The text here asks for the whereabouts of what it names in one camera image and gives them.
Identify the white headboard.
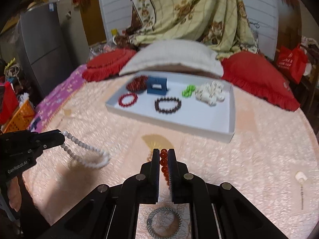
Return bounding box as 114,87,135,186
99,0,279,59

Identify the round red ruffled cushion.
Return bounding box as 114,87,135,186
82,49,137,82

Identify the red shopping bag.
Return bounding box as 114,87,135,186
276,44,308,84

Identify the floral beige quilt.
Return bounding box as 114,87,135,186
115,0,258,59

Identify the dark red dotted scrunchie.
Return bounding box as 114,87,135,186
126,75,148,93

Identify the white pillow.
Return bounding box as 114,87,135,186
119,39,224,77

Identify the blue hair claw clip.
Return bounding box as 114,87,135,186
146,76,168,96

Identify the green bead bracelet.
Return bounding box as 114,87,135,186
181,84,197,98

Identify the pink quilted bedspread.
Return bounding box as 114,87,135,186
23,77,318,238

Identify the white pearl bead necklace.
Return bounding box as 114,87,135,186
60,130,112,169

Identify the red bead bracelet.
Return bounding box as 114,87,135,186
159,148,171,186
118,92,139,108

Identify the red box on left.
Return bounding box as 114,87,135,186
0,82,18,125

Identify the person left hand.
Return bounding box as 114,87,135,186
8,177,22,212

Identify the orange plastic basket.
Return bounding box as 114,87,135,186
2,99,36,133

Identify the purple floral blanket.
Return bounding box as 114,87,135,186
28,64,87,133

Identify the red pillow right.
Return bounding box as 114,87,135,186
221,51,300,112

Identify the grey woven bracelet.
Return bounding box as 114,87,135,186
146,207,183,239

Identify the dark brown bead bracelet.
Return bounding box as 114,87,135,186
154,96,182,115

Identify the white shallow box tray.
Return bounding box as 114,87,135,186
105,71,236,143

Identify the grey refrigerator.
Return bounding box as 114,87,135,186
16,2,73,100

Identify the white cherry print scrunchie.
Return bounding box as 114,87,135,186
195,80,225,106

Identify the clear plastic bag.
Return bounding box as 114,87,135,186
87,40,117,61

